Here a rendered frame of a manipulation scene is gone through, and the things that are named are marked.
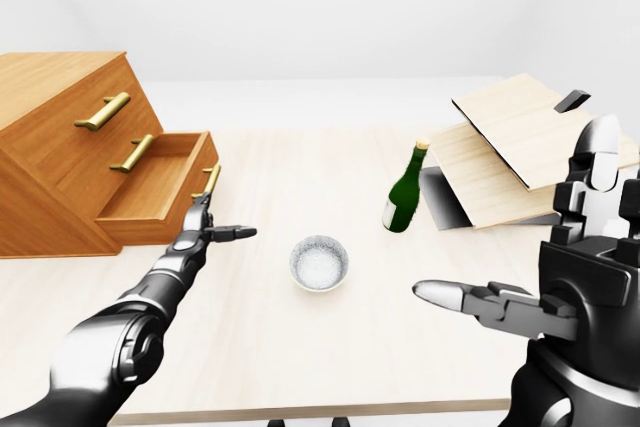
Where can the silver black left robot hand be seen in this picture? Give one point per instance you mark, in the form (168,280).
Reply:
(192,234)

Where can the white speckled bowl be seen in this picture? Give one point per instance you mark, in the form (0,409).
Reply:
(320,264)

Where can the small black block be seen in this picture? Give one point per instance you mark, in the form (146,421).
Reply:
(572,101)

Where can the pale wooden slanted panel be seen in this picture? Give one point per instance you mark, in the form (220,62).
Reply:
(480,182)

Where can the open wooden drawer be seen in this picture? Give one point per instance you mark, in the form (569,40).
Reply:
(150,197)

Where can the wooden cabinet with drawers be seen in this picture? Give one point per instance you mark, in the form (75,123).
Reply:
(45,217)

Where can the small dark shape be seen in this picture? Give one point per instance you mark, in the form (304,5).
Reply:
(341,423)
(277,423)

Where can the green glass bottle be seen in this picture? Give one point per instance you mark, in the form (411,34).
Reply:
(404,197)

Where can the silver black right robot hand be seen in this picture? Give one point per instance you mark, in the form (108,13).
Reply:
(585,272)

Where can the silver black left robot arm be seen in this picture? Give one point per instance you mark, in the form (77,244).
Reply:
(100,347)

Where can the pale wooden board, dark edge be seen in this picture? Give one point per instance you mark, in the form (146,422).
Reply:
(520,122)

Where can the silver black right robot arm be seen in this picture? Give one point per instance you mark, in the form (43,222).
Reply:
(565,387)

